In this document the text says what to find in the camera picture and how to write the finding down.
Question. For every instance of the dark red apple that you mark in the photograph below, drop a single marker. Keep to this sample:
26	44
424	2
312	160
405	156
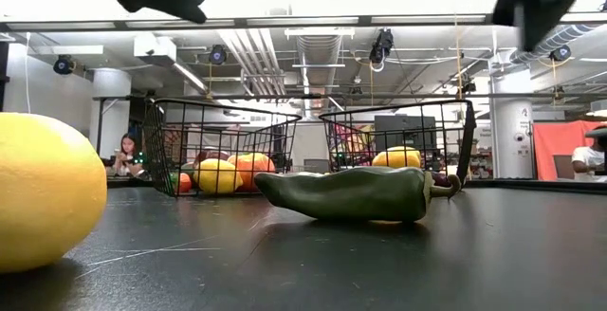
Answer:
213	154

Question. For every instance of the round orange fruit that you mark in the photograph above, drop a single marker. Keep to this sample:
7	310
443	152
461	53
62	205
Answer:
232	160

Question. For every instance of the yellow bell pepper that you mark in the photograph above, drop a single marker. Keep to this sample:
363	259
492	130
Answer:
396	158

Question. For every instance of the small red tomato green leaves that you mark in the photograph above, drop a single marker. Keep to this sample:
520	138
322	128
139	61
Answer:
184	183

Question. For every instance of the yellow lemon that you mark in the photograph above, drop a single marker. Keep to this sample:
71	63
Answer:
215	177
45	192

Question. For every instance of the white round pillar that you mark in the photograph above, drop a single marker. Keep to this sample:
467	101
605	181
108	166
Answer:
111	112
509	154

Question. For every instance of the black hanging ceiling device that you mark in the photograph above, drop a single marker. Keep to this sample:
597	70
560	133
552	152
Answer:
381	45

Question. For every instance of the red cloth partition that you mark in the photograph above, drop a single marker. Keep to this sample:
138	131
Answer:
555	140

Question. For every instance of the person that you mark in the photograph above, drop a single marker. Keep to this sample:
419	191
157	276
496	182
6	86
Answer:
588	159
127	152

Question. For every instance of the long green chili pepper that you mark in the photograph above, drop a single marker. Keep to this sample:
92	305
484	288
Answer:
351	195

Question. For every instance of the black table mat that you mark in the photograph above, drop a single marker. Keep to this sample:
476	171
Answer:
427	263

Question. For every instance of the silver spiral air duct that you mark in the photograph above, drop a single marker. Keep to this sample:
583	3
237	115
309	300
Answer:
559	38

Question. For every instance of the round black ceiling camera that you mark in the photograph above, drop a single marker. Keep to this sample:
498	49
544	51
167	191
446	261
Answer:
218	55
63	64
561	53

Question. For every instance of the grey ribbed air duct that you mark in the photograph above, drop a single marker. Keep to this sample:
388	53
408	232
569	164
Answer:
318	50

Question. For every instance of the black aluminium table frame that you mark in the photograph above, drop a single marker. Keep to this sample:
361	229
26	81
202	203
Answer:
536	186

